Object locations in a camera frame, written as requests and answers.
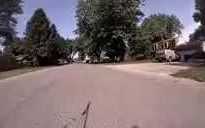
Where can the white vehicle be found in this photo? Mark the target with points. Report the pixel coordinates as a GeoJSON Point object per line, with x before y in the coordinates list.
{"type": "Point", "coordinates": [87, 59]}

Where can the grey asphalt road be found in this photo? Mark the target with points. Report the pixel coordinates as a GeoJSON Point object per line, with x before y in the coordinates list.
{"type": "Point", "coordinates": [100, 90]}

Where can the large broadleaf tree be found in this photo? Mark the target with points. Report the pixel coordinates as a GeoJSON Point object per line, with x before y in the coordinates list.
{"type": "Point", "coordinates": [106, 26]}

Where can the pale driveway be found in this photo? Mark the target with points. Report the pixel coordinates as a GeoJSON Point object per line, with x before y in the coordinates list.
{"type": "Point", "coordinates": [146, 67]}

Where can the robot's own part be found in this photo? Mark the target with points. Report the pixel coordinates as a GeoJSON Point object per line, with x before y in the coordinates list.
{"type": "Point", "coordinates": [86, 115]}

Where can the round green tree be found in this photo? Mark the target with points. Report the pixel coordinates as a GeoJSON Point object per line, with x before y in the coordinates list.
{"type": "Point", "coordinates": [156, 30]}

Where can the white pickup truck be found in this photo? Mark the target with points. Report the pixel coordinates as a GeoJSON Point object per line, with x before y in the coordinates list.
{"type": "Point", "coordinates": [166, 55]}

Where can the dark conifer tree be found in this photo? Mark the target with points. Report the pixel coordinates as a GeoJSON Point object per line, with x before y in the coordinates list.
{"type": "Point", "coordinates": [41, 38]}

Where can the house with garage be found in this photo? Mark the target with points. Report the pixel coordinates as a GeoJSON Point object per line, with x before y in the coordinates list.
{"type": "Point", "coordinates": [181, 46]}

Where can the grass verge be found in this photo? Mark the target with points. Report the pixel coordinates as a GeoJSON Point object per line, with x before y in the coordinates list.
{"type": "Point", "coordinates": [10, 72]}

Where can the grass patch by driveway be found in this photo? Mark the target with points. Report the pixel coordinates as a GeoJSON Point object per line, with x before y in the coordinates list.
{"type": "Point", "coordinates": [198, 72]}

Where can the dark hedge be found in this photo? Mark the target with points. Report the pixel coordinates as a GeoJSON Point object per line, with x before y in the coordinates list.
{"type": "Point", "coordinates": [3, 63]}

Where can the dark overhanging tree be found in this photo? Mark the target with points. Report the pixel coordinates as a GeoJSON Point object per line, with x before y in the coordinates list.
{"type": "Point", "coordinates": [1, 18]}

